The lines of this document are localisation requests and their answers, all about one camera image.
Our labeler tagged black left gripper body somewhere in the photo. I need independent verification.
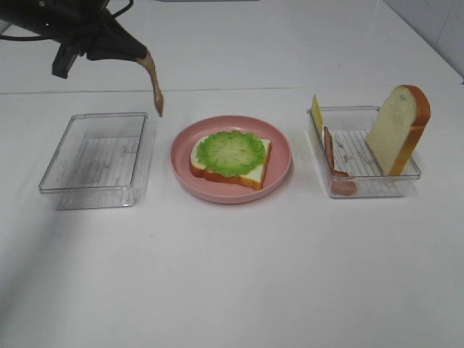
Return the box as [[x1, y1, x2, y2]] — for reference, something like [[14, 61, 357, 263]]
[[1, 1, 112, 52]]

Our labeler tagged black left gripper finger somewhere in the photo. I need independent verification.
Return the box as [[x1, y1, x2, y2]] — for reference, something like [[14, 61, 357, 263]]
[[51, 44, 79, 78], [86, 19, 147, 61]]

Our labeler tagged brown bacon strip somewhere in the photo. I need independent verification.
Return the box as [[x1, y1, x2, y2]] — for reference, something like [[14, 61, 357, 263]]
[[136, 50, 164, 117]]

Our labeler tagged green lettuce leaf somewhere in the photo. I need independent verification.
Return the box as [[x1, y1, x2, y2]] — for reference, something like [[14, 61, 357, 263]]
[[196, 130, 266, 177]]

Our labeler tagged bread slice from tray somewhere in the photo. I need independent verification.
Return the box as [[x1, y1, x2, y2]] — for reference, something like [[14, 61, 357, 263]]
[[189, 136, 272, 190]]

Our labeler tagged pink bacon strip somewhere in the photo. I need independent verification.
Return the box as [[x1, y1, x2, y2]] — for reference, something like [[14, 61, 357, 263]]
[[323, 126, 357, 196]]

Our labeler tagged left clear plastic tray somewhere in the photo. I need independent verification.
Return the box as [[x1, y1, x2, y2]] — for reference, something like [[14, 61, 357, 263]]
[[38, 112, 154, 210]]

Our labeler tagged clear plastic tray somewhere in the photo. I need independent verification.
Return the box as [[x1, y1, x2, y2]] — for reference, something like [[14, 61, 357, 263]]
[[38, 112, 154, 210], [307, 106, 421, 198]]

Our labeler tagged pink round plate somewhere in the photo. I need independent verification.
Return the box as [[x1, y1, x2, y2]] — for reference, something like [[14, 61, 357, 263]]
[[170, 115, 292, 204]]

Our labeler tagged yellow cheese slice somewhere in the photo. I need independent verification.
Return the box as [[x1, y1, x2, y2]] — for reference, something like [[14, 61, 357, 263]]
[[311, 94, 323, 138]]

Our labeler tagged right clear plastic tray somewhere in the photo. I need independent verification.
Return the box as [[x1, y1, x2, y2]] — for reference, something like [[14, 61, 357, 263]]
[[307, 106, 421, 198]]

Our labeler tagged bread slice in right tray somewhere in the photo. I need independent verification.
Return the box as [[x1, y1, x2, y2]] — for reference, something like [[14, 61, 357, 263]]
[[366, 85, 431, 176]]

